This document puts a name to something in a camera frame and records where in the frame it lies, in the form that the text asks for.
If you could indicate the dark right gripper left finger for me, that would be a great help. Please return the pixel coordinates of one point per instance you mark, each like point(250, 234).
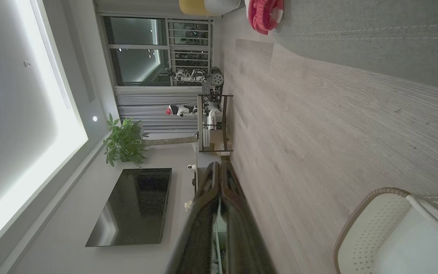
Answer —
point(198, 228)

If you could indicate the large glass window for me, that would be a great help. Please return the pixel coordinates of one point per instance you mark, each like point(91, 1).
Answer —
point(139, 49)

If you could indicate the green potted plant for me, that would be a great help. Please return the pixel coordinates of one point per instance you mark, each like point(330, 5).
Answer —
point(126, 142)

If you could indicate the grey fabric sofa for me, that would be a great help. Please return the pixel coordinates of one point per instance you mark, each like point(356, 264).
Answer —
point(375, 34)

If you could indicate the brown cardboard box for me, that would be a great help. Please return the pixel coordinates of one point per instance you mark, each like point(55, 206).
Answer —
point(219, 140)

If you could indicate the linear ceiling air vent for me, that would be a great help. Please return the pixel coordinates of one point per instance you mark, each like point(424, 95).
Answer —
point(51, 53)

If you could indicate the yellow chair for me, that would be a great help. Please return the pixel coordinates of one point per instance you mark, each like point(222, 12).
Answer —
point(192, 7)

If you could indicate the black flat television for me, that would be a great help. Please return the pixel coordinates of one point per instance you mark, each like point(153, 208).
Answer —
point(135, 207)

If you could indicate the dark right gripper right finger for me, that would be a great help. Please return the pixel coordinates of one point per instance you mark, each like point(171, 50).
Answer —
point(242, 236)

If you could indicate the small white security camera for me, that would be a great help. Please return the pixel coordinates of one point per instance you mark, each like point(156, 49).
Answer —
point(191, 167)

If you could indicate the white perforated laundry basket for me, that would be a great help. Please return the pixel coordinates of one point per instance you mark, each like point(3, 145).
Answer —
point(375, 228)

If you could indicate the red garment with mint stripes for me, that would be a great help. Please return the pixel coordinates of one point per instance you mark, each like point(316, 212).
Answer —
point(264, 15)

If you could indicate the grey gear-shaped machine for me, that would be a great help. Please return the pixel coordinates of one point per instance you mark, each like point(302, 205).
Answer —
point(217, 78)

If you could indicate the white humanoid robot figure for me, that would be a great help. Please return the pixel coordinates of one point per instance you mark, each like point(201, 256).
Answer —
point(188, 75)

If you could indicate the grey curtain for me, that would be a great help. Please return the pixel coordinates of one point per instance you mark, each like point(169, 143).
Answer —
point(146, 104)

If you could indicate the white robot figure, red head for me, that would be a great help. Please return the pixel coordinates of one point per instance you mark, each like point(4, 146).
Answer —
point(183, 110)

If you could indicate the dark metal shelf rack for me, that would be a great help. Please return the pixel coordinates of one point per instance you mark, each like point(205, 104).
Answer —
point(224, 121)

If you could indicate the round ceiling downlight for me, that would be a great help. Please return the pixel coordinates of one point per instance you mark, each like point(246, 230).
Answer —
point(94, 118)

